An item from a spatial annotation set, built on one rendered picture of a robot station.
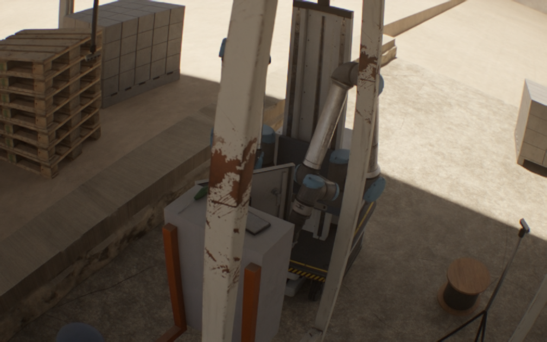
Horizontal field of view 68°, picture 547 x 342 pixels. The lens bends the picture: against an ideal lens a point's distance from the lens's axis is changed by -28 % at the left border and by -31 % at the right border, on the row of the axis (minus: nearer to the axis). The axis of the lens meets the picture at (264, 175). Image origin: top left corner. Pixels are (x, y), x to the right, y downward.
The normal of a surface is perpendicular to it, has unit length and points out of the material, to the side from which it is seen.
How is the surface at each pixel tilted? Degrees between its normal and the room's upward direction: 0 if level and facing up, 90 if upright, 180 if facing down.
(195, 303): 90
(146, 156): 0
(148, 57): 90
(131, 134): 0
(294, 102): 90
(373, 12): 99
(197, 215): 0
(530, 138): 90
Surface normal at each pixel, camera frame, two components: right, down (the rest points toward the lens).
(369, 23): -0.52, 0.55
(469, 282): 0.07, -0.85
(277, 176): 0.43, 0.49
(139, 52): 0.73, 0.40
